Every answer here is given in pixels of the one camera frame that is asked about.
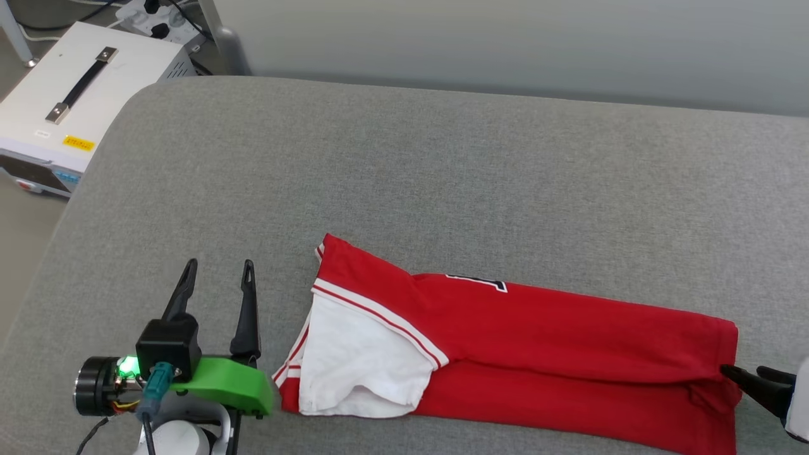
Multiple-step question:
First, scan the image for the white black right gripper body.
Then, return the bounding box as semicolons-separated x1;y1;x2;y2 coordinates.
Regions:
784;356;809;443

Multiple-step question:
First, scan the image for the white power strip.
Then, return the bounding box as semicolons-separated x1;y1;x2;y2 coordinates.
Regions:
116;0;208;46

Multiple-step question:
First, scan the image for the white table leg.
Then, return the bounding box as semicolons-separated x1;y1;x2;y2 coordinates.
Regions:
0;0;39;68

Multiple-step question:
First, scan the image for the red white basketball jersey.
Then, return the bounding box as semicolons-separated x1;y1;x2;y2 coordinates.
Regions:
272;233;744;455

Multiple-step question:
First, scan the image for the grey metal post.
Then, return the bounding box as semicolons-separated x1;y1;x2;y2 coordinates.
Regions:
199;0;253;77

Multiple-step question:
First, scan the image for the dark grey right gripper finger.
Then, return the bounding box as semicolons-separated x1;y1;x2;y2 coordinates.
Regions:
755;365;798;387
721;364;792;420

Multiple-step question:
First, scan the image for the black metal carry handle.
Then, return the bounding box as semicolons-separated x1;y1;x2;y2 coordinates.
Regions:
45;47;119;124

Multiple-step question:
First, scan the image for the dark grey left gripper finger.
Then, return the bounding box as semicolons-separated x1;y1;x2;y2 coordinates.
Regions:
229;259;262;365
162;258;199;322

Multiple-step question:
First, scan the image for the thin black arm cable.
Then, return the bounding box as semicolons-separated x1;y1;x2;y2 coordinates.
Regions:
75;409;159;455

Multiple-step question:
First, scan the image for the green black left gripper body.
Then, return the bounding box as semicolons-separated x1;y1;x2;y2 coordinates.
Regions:
75;356;276;418

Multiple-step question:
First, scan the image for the white equipment box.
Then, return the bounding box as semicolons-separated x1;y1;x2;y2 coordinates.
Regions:
0;22;198;200

